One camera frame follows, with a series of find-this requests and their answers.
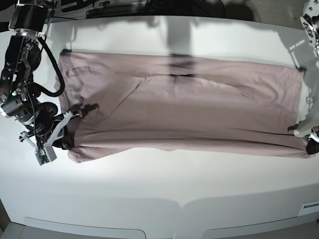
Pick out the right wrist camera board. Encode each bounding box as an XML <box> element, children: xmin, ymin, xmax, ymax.
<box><xmin>34</xmin><ymin>149</ymin><xmax>50</xmax><ymax>166</ymax></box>

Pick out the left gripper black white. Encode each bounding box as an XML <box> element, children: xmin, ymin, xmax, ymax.
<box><xmin>306</xmin><ymin>126</ymin><xmax>319</xmax><ymax>155</ymax></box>

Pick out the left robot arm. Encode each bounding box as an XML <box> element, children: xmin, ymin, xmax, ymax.
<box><xmin>289</xmin><ymin>0</ymin><xmax>319</xmax><ymax>155</ymax></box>

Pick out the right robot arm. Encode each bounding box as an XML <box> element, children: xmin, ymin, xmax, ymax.
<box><xmin>0</xmin><ymin>0</ymin><xmax>82</xmax><ymax>165</ymax></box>

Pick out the mauve pink T-shirt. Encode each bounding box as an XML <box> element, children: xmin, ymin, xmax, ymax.
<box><xmin>59</xmin><ymin>52</ymin><xmax>311</xmax><ymax>163</ymax></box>

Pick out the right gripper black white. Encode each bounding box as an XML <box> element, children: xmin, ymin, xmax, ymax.
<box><xmin>19</xmin><ymin>103</ymin><xmax>82</xmax><ymax>162</ymax></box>

